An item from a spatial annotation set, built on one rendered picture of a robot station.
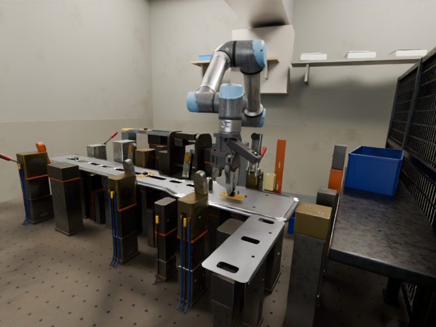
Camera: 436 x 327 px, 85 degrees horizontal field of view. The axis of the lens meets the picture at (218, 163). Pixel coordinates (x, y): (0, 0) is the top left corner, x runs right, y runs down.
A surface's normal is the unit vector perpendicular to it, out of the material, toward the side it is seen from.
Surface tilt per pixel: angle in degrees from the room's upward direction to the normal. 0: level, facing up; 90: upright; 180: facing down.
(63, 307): 0
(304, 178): 90
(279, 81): 90
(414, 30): 90
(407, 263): 0
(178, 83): 90
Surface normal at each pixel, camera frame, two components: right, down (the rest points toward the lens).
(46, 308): 0.04, -0.97
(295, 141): -0.38, 0.19
